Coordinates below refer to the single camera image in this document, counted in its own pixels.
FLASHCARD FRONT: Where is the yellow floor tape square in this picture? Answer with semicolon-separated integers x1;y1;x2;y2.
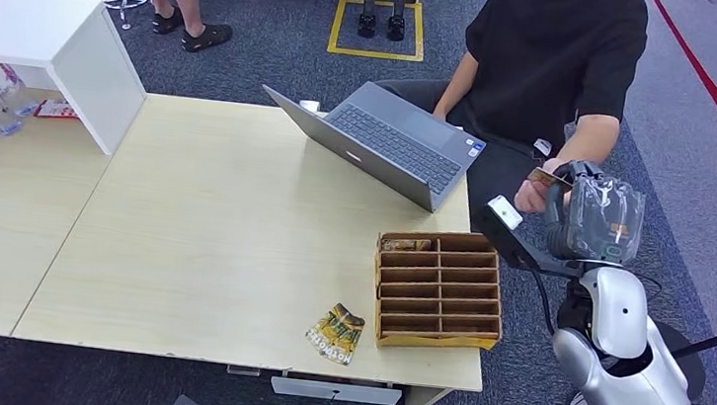
325;0;430;64

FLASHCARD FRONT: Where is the white desk drawer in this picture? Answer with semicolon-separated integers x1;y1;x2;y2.
268;373;405;405

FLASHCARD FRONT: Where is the red white leaflet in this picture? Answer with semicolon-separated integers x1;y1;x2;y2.
33;97;82;123

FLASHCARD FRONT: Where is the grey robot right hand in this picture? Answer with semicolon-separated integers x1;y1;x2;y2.
537;155;652;270

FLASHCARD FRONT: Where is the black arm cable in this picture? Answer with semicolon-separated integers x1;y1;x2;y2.
521;269;565;338

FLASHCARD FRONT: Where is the black robot leg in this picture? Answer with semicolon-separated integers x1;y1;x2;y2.
385;0;411;44
356;0;381;41

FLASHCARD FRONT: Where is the white desk shelf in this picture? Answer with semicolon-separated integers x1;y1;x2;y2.
0;0;156;161

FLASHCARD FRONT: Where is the seated person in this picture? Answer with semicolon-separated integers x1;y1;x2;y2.
360;0;653;249

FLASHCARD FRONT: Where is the person's left hand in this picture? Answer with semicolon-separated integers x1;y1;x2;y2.
513;152;576;219

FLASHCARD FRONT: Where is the wooden card organizer box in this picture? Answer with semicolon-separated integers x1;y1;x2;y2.
364;222;514;361

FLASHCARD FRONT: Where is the black round base stand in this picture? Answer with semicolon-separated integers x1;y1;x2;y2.
646;306;717;405

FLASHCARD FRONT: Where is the grey laptop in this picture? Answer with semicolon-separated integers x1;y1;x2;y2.
251;70;493;218

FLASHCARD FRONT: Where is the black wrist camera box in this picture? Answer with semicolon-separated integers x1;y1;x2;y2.
472;193;591;281

